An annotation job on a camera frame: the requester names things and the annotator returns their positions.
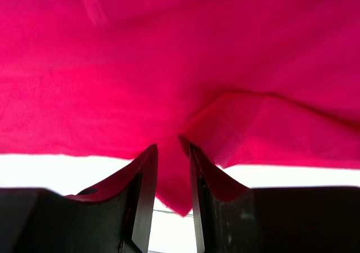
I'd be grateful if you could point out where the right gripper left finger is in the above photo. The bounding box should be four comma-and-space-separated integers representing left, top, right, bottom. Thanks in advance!
1, 144, 158, 252

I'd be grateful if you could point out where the crimson t shirt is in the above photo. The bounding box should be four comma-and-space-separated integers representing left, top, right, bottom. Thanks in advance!
1, 0, 359, 215

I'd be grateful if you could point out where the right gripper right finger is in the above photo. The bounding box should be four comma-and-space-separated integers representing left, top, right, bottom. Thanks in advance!
179, 137, 359, 252

